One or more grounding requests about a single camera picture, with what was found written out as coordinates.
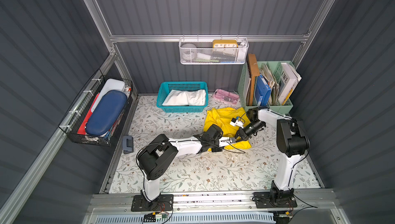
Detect brown board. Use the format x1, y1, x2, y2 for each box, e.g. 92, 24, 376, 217
247, 53, 260, 106

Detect yellow clock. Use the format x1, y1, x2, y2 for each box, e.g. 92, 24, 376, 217
213, 40, 238, 48

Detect floral table mat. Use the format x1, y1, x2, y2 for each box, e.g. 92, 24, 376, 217
108, 94, 322, 194

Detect black wire side basket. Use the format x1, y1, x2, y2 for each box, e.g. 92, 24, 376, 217
59, 70, 133, 147

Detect white flat box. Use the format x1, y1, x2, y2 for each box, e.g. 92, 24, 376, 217
90, 79, 125, 113

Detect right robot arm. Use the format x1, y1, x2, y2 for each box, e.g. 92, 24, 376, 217
235, 107, 310, 208

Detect green file organizer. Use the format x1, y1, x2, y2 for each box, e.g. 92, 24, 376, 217
237, 60, 296, 115

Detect white book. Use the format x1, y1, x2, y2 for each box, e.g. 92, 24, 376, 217
278, 63, 302, 105

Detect tape roll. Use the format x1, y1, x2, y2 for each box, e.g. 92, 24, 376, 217
180, 43, 197, 62

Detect white shorts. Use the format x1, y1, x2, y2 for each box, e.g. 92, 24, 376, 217
162, 89, 207, 106

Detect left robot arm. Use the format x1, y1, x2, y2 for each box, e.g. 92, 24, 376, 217
136, 124, 234, 202

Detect blue folder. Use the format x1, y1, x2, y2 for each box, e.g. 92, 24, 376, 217
254, 75, 271, 106

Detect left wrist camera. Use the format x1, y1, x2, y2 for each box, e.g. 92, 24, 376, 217
219, 137, 236, 148

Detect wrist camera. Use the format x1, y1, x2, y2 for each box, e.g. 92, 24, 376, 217
219, 137, 236, 148
230, 117, 245, 128

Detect yellow garment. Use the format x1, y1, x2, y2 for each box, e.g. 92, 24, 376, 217
203, 107, 251, 137

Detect red folder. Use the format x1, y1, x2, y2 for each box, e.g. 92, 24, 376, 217
77, 94, 99, 135

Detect grey hole punch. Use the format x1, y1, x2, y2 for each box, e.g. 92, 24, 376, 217
122, 136, 134, 154

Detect blue oval case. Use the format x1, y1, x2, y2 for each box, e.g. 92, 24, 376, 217
85, 90, 128, 136

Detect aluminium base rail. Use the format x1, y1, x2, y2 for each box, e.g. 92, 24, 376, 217
82, 189, 350, 224

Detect pink plastic box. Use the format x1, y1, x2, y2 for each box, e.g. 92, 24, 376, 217
213, 89, 240, 104

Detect teal plastic basket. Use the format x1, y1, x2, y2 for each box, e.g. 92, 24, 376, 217
156, 81, 208, 113

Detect white wire wall basket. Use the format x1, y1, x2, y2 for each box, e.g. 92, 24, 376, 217
179, 37, 250, 65

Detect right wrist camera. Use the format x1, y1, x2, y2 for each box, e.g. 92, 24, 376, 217
230, 117, 245, 128

